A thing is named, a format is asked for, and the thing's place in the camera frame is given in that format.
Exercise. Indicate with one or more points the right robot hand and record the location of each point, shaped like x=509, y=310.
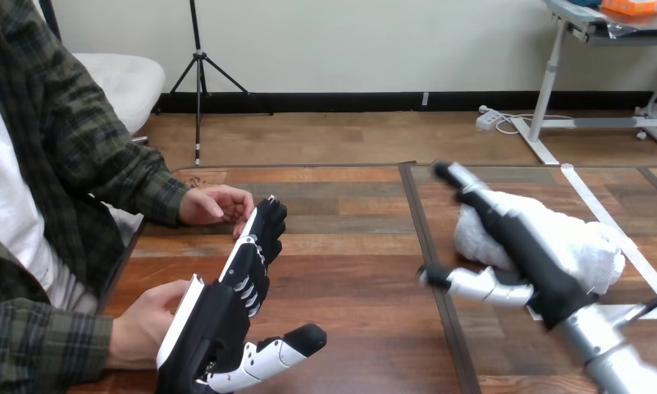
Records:
x=529, y=255

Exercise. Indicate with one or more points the person's hand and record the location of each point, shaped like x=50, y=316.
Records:
x=140, y=326
x=211, y=204

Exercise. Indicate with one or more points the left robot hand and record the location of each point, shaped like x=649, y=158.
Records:
x=219, y=321

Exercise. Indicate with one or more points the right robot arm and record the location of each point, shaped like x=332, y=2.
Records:
x=605, y=353

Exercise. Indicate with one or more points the person's forearm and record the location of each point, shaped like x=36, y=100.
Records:
x=40, y=348
x=138, y=174

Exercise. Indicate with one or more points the rolled white towel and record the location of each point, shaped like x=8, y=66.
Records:
x=578, y=245

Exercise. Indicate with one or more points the person's body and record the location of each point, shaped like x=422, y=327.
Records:
x=18, y=163

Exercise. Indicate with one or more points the black tripod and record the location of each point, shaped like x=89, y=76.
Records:
x=199, y=65

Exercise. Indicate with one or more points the white power strip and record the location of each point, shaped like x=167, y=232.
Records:
x=488, y=119

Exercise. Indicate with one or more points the white cushioned chair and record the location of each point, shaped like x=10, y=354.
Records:
x=124, y=84

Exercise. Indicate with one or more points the white desk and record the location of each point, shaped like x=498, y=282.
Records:
x=548, y=87

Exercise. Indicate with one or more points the foil sheet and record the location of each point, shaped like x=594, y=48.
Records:
x=640, y=24

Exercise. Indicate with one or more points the orange thing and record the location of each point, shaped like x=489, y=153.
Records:
x=632, y=5

